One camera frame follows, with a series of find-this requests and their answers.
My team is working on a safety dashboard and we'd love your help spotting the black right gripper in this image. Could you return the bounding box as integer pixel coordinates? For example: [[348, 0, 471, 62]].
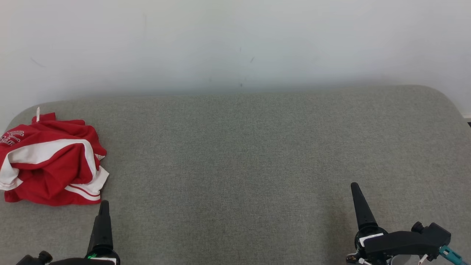
[[346, 182, 429, 265]]

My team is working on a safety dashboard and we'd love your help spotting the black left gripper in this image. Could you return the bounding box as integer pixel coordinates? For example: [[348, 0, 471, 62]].
[[50, 200, 121, 265]]

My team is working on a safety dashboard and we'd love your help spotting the red white basketball jersey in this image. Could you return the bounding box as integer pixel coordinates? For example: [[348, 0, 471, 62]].
[[0, 107, 110, 206]]

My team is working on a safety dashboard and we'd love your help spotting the teal cable connector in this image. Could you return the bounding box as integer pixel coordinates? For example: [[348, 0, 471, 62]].
[[439, 245, 463, 265]]

